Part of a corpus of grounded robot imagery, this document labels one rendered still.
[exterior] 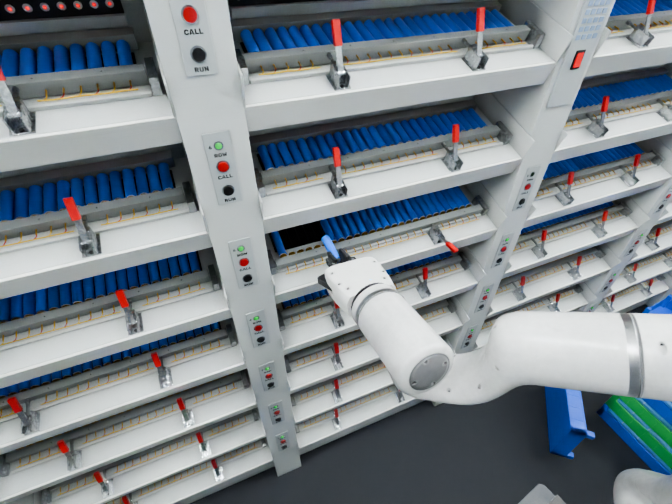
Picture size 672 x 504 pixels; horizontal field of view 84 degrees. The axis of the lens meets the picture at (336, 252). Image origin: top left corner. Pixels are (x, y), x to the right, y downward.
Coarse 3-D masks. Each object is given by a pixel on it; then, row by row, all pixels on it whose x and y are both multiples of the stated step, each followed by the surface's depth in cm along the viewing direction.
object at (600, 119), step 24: (624, 72) 106; (648, 72) 109; (576, 96) 98; (600, 96) 99; (624, 96) 101; (648, 96) 102; (576, 120) 96; (600, 120) 91; (624, 120) 98; (648, 120) 100; (576, 144) 90; (600, 144) 94; (624, 144) 100
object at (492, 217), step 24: (480, 192) 101; (432, 216) 98; (480, 216) 100; (504, 216) 95; (408, 240) 93; (456, 240) 95; (480, 240) 101; (312, 264) 86; (384, 264) 89; (288, 288) 82; (312, 288) 85
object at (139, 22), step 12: (132, 0) 58; (228, 0) 62; (492, 0) 80; (132, 12) 58; (144, 12) 59; (324, 12) 69; (132, 24) 59; (144, 24) 60; (0, 36) 54; (144, 36) 61; (180, 144) 73; (180, 156) 75
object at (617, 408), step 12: (612, 396) 150; (612, 408) 152; (624, 408) 147; (624, 420) 148; (636, 420) 144; (636, 432) 145; (648, 432) 140; (648, 444) 142; (660, 444) 137; (660, 456) 138
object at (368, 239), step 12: (444, 216) 95; (456, 216) 96; (468, 216) 98; (396, 228) 91; (408, 228) 92; (420, 228) 94; (348, 240) 88; (360, 240) 88; (372, 240) 89; (300, 252) 84; (312, 252) 85; (324, 252) 85; (360, 252) 88; (276, 264) 82; (288, 264) 83
